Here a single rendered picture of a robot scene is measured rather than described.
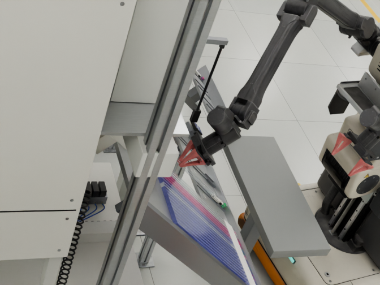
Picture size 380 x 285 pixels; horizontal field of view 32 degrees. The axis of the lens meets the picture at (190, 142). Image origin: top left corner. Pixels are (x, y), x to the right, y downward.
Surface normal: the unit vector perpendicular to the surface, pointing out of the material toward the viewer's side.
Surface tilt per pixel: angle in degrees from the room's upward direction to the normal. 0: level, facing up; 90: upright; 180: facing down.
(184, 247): 90
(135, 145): 90
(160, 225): 90
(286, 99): 0
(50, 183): 90
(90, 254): 0
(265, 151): 0
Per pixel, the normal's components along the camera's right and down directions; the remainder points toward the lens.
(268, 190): 0.29, -0.73
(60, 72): 0.28, 0.69
